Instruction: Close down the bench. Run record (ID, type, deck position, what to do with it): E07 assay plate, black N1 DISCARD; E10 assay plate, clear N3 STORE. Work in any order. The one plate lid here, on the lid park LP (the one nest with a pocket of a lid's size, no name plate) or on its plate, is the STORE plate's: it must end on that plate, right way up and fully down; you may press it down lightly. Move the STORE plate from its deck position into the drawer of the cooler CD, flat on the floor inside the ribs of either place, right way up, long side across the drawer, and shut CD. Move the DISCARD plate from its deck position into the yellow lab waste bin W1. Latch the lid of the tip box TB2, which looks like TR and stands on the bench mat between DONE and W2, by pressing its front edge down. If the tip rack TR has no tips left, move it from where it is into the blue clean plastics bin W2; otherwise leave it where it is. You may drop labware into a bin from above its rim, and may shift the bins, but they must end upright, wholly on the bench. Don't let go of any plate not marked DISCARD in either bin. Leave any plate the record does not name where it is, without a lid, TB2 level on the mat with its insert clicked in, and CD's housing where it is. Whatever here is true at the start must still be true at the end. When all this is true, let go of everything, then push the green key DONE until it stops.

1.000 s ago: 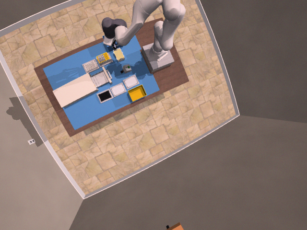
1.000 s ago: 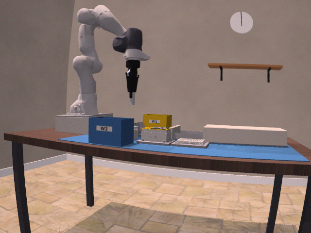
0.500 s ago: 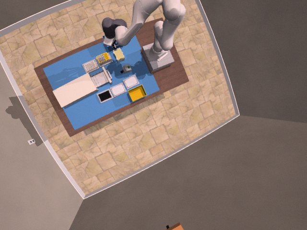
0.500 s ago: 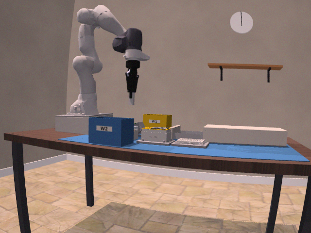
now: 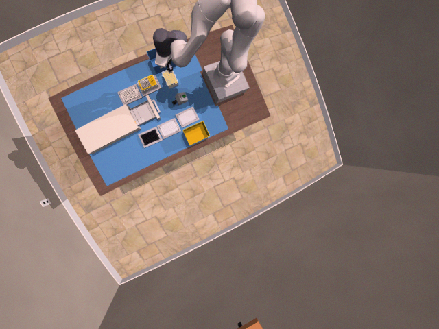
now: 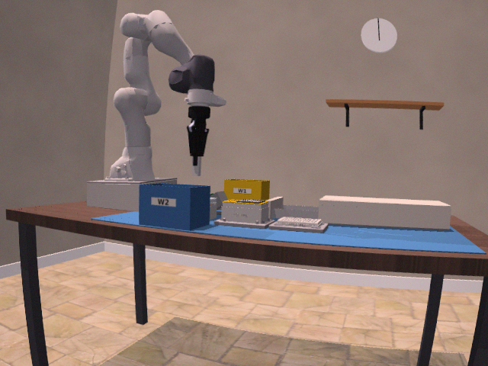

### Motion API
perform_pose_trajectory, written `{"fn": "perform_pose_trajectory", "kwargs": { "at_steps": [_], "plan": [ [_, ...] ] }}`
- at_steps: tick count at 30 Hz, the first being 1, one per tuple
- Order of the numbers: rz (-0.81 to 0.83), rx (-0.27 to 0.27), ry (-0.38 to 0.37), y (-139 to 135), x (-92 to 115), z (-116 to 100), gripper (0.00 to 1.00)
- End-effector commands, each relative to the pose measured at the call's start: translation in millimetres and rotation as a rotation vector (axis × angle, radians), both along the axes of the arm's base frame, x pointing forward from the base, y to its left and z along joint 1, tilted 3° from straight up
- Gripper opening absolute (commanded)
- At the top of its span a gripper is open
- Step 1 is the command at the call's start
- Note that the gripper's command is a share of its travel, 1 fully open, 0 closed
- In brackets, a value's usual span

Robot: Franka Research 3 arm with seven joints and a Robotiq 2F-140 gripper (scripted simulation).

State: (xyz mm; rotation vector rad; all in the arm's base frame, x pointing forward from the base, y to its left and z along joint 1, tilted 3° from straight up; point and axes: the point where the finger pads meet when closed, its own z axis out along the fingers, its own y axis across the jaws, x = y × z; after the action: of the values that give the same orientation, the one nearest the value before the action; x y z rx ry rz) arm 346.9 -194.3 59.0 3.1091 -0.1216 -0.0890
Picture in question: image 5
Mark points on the blue bench mat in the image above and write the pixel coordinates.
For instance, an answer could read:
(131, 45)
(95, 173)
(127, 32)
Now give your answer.
(128, 155)

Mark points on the blue open-top bin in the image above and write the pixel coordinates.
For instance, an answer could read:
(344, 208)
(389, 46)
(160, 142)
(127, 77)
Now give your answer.
(152, 56)

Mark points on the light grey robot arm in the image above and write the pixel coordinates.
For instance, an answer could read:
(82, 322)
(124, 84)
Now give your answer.
(248, 18)

